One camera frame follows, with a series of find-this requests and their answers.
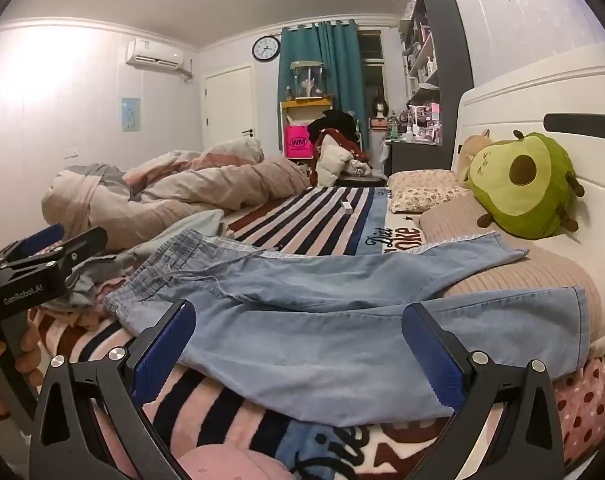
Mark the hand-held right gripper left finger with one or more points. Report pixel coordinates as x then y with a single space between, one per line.
163 355

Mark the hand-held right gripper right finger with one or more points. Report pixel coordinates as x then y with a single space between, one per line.
435 355

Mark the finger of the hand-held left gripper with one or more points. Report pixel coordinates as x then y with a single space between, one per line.
82 247
42 239

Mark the light blue denim pants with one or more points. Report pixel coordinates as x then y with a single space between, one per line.
307 340

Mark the person's left hand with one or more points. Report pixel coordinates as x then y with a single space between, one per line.
31 347

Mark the pale blue-grey cloth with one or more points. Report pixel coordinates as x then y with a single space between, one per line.
182 230

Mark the beige ribbed pillow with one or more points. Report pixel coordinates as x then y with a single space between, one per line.
532 270

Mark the beige and grey duvet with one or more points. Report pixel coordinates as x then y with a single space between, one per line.
207 180

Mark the pink polka dot pillow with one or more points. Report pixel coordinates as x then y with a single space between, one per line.
587 400

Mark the floral pillow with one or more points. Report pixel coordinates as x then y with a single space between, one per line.
425 191

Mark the small white box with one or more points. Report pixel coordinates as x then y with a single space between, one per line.
346 208

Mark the black round stool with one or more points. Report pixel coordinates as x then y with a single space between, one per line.
362 181

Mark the striped printed blanket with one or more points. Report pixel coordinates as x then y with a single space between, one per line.
307 215

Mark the green avocado plush toy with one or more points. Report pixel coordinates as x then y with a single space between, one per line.
527 185

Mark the dark desk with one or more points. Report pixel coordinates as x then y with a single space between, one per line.
415 157

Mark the white door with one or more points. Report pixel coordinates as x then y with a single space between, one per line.
230 110

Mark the white air conditioner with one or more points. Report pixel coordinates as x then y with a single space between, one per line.
152 52

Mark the tan plush toy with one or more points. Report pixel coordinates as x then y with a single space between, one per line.
475 147

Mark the white puffer jacket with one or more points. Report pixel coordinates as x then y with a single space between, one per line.
332 165

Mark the pink bag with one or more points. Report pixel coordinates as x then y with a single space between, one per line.
297 142

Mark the dark clothes pile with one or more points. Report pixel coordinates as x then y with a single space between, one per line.
335 127

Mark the yellow shelf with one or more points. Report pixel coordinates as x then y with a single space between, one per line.
307 105

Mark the glass display tank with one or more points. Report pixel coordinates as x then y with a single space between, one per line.
308 80

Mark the window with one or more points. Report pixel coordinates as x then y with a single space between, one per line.
371 67

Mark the white bed headboard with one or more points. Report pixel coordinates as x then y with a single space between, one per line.
592 95

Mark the teal curtain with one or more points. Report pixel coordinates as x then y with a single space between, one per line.
340 60

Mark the grey bookshelf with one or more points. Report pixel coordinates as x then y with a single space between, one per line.
455 45

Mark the light blue wall poster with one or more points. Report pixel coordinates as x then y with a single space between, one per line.
131 115

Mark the round wall clock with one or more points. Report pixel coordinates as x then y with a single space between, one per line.
266 48

